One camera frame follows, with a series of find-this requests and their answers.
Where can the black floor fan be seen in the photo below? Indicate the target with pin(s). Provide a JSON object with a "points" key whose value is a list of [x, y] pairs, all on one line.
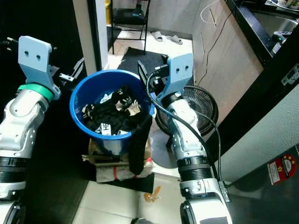
{"points": [[203, 107]]}

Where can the red warning sticker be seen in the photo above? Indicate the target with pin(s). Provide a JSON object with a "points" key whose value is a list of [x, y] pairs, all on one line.
{"points": [[281, 169]]}

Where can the light blue right wrist camera mount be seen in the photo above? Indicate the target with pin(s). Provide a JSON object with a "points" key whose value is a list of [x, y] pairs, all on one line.
{"points": [[181, 72]]}

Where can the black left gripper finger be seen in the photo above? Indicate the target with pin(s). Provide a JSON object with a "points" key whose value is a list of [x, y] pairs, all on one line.
{"points": [[78, 69]]}

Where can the orange plastic wrapper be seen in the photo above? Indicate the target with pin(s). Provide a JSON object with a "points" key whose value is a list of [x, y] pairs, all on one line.
{"points": [[152, 195]]}

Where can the blue plastic bucket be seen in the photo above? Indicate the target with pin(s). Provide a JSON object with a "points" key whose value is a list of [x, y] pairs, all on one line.
{"points": [[107, 142]]}

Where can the steel kitchen sink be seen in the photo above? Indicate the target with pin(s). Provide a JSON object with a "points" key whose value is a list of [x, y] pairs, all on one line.
{"points": [[278, 25]]}

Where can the brown wooden cabinet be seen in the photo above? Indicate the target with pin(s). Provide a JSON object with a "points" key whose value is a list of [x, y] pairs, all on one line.
{"points": [[238, 60]]}

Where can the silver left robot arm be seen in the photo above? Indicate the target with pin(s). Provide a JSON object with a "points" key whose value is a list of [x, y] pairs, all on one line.
{"points": [[18, 121]]}

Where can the long plain black cloth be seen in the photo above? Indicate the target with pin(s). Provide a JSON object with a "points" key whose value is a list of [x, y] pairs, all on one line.
{"points": [[138, 149]]}

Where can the black countertop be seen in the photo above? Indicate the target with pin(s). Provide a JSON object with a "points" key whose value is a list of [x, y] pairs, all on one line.
{"points": [[252, 32]]}

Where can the grey appliance housing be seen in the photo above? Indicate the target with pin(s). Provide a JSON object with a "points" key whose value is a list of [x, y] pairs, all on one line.
{"points": [[261, 135]]}

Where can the white door frame post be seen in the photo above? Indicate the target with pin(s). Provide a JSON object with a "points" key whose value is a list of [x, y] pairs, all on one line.
{"points": [[91, 32]]}

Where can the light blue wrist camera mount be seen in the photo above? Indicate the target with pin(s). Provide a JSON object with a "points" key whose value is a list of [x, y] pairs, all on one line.
{"points": [[181, 72], [35, 56]]}

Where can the black metal chair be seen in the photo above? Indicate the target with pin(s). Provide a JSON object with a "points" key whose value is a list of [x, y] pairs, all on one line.
{"points": [[128, 16]]}

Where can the grey slipper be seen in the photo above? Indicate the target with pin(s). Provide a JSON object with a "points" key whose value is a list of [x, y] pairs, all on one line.
{"points": [[157, 36], [174, 39]]}

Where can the light blue left wrist camera mount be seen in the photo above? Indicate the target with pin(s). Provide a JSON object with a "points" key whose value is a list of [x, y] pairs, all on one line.
{"points": [[35, 56]]}

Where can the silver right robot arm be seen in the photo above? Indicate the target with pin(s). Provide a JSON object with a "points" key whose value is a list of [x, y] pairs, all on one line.
{"points": [[189, 144]]}

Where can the worn cardboard box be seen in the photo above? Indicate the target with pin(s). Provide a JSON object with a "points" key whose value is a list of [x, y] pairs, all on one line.
{"points": [[112, 170]]}

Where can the black garment with white print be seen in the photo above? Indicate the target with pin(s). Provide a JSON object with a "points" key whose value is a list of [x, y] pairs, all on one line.
{"points": [[114, 114]]}

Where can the black floor mat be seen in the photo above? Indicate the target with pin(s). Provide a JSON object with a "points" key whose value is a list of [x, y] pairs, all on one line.
{"points": [[131, 58]]}

